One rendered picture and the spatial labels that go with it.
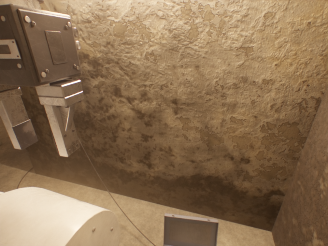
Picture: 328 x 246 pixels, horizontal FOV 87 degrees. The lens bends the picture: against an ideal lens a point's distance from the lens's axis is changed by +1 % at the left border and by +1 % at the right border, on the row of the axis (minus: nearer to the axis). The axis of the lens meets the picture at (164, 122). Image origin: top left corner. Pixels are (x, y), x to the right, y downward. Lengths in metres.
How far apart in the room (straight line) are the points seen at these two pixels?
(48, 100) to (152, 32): 0.90
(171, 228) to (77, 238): 1.15
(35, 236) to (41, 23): 0.37
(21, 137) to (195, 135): 1.03
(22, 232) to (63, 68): 0.31
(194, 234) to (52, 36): 1.42
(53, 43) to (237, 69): 0.97
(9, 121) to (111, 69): 0.92
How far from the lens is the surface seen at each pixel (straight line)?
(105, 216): 0.47
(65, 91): 0.42
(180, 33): 1.18
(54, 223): 0.42
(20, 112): 0.60
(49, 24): 0.44
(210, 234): 1.52
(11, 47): 0.41
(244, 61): 1.17
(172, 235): 1.54
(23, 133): 0.61
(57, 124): 0.47
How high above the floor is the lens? 1.45
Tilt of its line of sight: 25 degrees down
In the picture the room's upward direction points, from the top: 1 degrees counter-clockwise
